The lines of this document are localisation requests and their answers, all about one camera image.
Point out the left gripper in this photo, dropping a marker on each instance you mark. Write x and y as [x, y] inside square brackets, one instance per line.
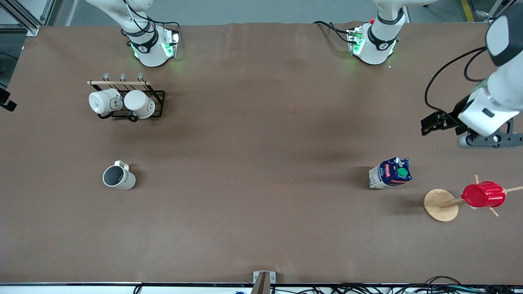
[457, 112]

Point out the blue white milk carton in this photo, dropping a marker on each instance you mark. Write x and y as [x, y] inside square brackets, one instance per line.
[386, 175]

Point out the beige mug grey inside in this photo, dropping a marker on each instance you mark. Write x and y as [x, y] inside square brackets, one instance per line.
[124, 181]

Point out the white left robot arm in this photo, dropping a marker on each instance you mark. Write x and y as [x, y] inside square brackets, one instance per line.
[378, 45]

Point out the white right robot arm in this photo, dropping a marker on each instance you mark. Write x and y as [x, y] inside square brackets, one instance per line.
[151, 53]

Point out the red plastic cup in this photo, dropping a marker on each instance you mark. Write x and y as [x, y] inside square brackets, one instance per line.
[484, 195]

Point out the white ceramic cup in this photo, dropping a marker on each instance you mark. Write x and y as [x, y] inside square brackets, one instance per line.
[139, 103]
[102, 101]

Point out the wooden mug tree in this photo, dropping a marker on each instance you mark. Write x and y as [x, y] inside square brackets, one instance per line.
[439, 204]

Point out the brown table cover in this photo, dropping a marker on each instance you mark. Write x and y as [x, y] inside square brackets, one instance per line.
[261, 122]

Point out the black device at table edge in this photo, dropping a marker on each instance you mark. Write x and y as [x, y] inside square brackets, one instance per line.
[6, 102]

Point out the aluminium frame profile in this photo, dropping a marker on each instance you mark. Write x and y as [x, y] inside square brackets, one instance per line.
[20, 14]
[500, 6]

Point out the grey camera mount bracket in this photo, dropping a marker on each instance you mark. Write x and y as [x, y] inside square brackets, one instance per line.
[263, 281]

